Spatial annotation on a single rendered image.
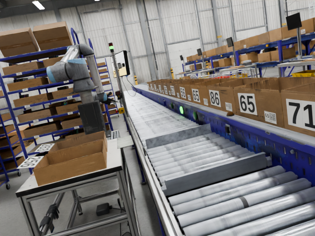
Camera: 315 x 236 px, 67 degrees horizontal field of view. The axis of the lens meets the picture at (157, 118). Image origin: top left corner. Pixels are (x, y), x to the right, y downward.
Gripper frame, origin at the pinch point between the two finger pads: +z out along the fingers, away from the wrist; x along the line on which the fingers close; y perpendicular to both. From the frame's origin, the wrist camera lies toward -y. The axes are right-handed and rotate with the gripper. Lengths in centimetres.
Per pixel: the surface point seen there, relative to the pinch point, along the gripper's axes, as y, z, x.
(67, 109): 30, -58, -22
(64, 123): 50, -57, -21
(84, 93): -4, -34, 83
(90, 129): 24, -20, 87
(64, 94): 13, -67, -22
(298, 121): -31, 57, 220
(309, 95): -40, 52, 226
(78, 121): 42, -41, -22
